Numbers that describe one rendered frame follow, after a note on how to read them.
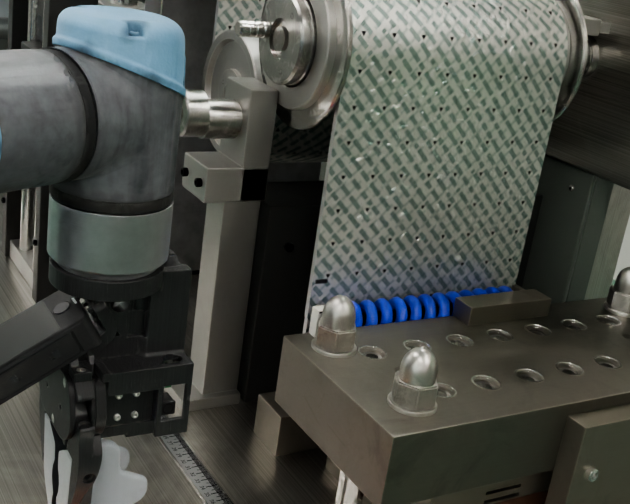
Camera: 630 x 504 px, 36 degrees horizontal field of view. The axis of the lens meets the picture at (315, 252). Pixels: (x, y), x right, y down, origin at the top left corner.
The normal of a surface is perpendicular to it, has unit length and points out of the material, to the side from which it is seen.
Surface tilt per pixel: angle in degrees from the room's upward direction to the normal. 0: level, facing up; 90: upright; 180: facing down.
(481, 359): 0
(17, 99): 57
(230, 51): 90
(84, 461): 86
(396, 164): 90
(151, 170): 90
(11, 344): 30
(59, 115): 72
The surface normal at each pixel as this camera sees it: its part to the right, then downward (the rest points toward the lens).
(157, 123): 0.77, 0.32
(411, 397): -0.50, 0.24
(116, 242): 0.25, 0.36
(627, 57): -0.86, 0.06
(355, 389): 0.14, -0.93
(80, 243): -0.27, 0.30
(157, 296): 0.49, 0.37
